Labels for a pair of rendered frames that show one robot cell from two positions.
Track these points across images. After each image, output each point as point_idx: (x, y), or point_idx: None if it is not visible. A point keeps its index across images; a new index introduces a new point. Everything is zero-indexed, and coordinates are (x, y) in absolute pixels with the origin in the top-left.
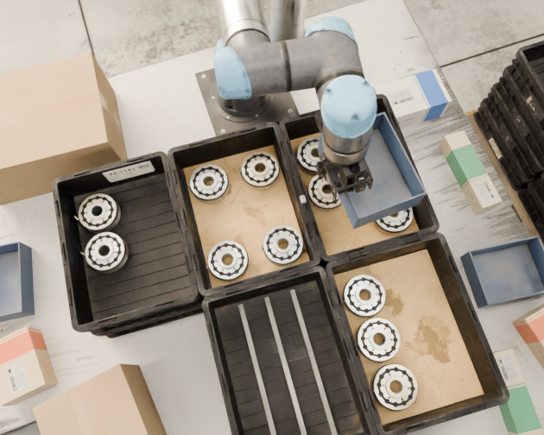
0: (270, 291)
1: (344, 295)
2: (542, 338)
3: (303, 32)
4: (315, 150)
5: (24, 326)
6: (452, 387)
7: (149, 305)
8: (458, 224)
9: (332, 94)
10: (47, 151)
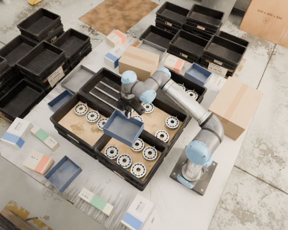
0: None
1: None
2: (43, 156)
3: (187, 175)
4: None
5: (183, 73)
6: (65, 121)
7: None
8: (88, 181)
9: (133, 73)
10: (219, 96)
